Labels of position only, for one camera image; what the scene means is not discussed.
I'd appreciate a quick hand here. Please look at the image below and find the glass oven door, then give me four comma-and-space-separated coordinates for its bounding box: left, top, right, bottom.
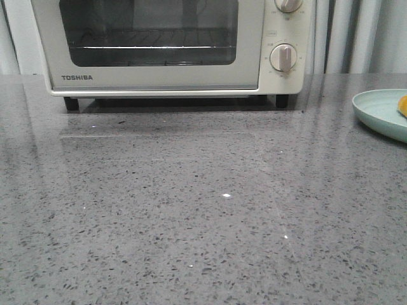
32, 1, 265, 92

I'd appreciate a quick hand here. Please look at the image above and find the golden croissant bread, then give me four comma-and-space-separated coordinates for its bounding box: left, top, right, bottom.
397, 95, 407, 118

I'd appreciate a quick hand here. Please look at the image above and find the lower cream oven knob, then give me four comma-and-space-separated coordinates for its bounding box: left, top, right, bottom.
270, 44, 297, 72

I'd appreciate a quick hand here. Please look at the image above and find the cream oven knob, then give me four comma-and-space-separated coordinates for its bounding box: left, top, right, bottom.
274, 0, 303, 13
270, 44, 297, 72

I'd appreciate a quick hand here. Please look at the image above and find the cream Toshiba toaster oven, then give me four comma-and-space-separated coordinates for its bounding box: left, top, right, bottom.
34, 1, 312, 111

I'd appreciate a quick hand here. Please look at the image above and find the upper cream oven knob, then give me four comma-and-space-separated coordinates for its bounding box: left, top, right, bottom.
274, 0, 303, 13

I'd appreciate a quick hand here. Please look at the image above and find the light green plate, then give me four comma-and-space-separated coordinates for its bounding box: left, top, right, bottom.
352, 89, 406, 143

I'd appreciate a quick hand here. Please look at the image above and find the metal wire oven rack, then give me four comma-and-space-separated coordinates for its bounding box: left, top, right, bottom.
69, 28, 237, 50

